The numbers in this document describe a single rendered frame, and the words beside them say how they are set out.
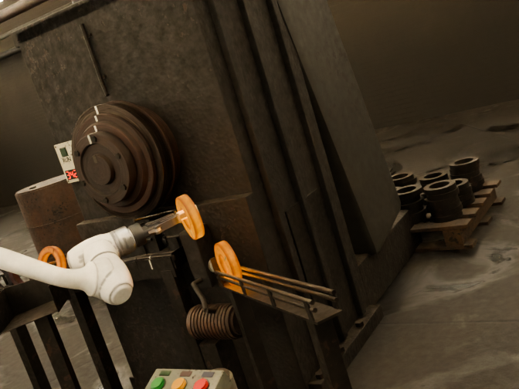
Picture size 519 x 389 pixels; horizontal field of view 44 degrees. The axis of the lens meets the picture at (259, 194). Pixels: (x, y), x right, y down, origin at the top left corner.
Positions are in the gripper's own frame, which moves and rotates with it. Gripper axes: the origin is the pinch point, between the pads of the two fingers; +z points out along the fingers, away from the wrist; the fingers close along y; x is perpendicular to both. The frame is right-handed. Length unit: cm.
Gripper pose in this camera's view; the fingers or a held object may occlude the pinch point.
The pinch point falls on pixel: (188, 212)
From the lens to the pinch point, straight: 215.7
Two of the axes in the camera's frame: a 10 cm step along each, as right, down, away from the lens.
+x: -3.3, -9.2, -2.1
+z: 8.6, -3.9, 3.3
